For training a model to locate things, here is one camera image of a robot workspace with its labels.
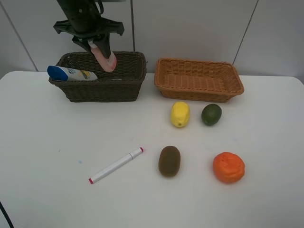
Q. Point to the white shampoo bottle blue cap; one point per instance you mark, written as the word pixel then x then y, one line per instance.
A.
pixel 68 74

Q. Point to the white marker pink caps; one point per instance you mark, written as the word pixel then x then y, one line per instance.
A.
pixel 115 165

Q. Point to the orange tangerine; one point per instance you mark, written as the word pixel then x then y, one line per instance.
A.
pixel 228 167

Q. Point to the brown kiwi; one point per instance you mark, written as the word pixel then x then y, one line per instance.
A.
pixel 169 161

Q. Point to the yellow lemon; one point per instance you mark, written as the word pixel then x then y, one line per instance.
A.
pixel 180 114

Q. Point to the orange wicker basket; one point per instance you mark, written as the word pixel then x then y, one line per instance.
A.
pixel 207 81

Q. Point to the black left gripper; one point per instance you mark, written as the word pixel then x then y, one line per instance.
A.
pixel 101 28

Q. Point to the green lime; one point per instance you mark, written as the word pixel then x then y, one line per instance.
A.
pixel 211 114

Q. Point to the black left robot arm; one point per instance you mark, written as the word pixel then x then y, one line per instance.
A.
pixel 89 10

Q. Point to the dark brown wicker basket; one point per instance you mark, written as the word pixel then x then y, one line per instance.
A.
pixel 121 85

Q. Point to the pink bottle white cap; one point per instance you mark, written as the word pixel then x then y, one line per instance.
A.
pixel 107 64

